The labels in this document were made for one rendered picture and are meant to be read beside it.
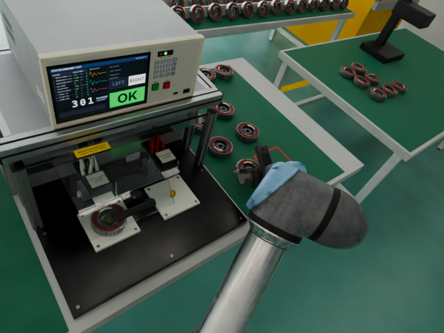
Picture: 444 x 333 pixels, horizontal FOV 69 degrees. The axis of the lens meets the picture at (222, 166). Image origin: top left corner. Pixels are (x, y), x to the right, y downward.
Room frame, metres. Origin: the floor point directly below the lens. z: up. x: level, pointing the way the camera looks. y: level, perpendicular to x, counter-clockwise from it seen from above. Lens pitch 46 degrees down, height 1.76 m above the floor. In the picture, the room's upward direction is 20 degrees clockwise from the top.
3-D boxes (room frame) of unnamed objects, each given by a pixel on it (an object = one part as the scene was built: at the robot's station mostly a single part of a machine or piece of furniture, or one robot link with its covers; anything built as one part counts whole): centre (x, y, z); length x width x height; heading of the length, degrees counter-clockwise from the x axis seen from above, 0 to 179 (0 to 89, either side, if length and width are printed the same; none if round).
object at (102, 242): (0.53, 0.29, 0.78); 0.15 x 0.15 x 0.01; 51
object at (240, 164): (0.94, -0.11, 0.81); 0.11 x 0.11 x 0.04
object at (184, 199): (0.71, 0.14, 0.78); 0.15 x 0.15 x 0.01; 51
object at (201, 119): (0.68, 0.29, 1.03); 0.62 x 0.01 x 0.03; 141
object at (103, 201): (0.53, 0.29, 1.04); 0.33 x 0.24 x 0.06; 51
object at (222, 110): (1.33, 0.09, 0.77); 0.11 x 0.11 x 0.04
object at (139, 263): (0.63, 0.22, 0.76); 0.64 x 0.47 x 0.02; 141
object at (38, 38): (0.83, 0.46, 1.22); 0.44 x 0.39 x 0.20; 141
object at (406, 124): (2.60, -1.12, 0.38); 1.85 x 1.10 x 0.75; 141
